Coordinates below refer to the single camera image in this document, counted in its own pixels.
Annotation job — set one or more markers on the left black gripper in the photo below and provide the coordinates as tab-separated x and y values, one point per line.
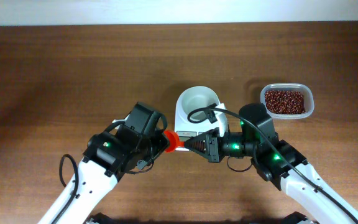
161	142

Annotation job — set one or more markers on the red plastic measuring scoop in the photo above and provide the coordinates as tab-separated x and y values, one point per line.
174	141

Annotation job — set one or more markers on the red adzuki beans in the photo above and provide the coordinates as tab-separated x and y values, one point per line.
284	101

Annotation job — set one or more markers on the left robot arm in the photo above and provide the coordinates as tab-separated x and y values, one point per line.
127	146

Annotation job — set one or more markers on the white digital kitchen scale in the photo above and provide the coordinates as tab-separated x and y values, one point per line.
186	130

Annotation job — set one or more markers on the clear plastic food container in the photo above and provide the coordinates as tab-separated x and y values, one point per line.
308	99

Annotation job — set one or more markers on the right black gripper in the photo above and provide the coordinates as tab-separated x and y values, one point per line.
212	150

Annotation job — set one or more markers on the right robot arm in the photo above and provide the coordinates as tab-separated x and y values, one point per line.
275	160

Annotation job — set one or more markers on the white round bowl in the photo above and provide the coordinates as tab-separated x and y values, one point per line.
194	98

